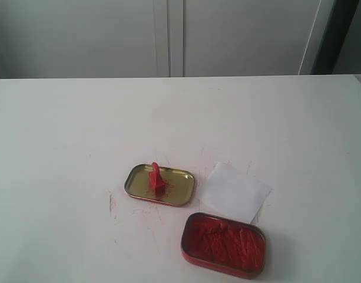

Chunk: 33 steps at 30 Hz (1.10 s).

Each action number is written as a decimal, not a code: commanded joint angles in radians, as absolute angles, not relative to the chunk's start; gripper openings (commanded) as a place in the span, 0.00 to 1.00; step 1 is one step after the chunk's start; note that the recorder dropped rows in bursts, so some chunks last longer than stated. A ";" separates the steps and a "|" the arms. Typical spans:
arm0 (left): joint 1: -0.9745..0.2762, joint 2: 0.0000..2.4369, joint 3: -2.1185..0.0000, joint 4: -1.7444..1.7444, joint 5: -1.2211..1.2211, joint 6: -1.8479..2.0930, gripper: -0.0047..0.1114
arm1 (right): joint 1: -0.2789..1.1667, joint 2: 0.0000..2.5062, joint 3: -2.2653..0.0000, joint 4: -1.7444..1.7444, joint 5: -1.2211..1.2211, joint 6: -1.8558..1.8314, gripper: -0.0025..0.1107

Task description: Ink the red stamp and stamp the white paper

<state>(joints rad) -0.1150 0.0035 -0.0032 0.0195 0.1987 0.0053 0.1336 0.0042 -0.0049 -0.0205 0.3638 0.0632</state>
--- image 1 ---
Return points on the red plastic stamp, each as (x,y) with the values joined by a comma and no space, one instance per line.
(157,184)

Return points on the red ink pad tin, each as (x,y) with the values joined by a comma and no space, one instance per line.
(224,245)

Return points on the gold tin lid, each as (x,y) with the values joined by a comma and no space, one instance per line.
(178,185)

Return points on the white paper sheet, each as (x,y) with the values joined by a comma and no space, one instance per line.
(233,194)

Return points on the white cabinet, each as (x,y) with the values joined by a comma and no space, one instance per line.
(92,39)

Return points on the dark vertical post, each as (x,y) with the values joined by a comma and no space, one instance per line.
(337,27)

